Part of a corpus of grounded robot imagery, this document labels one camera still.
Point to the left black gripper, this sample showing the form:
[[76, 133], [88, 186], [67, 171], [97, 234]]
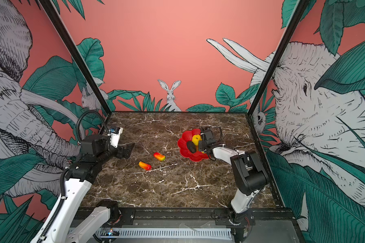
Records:
[[120, 154]]

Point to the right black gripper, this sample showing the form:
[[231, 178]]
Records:
[[201, 145]]

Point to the small yellow fake lemon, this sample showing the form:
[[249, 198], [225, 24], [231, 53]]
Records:
[[196, 138]]

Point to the dark brown fake fruit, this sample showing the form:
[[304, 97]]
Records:
[[191, 147]]

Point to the red yellow fake mango front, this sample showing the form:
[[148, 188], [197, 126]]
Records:
[[145, 166]]

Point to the red green fake mango back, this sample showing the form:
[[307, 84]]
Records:
[[159, 156]]

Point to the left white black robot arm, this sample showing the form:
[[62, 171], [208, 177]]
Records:
[[75, 182]]

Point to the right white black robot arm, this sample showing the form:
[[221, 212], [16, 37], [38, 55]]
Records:
[[248, 170]]

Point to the red flower-shaped fruit bowl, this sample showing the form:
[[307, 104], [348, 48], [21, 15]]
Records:
[[182, 143]]

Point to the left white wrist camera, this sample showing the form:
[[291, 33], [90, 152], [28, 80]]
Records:
[[114, 135]]

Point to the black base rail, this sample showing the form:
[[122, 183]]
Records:
[[221, 216]]

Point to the white slotted cable duct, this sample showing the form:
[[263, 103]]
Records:
[[165, 233]]

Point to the black corner frame post left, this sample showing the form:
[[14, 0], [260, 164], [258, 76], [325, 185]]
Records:
[[65, 36]]

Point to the black corner frame post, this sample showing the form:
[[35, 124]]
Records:
[[292, 25], [65, 36]]

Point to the black corner frame post right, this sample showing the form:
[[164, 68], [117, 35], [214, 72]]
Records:
[[292, 25]]

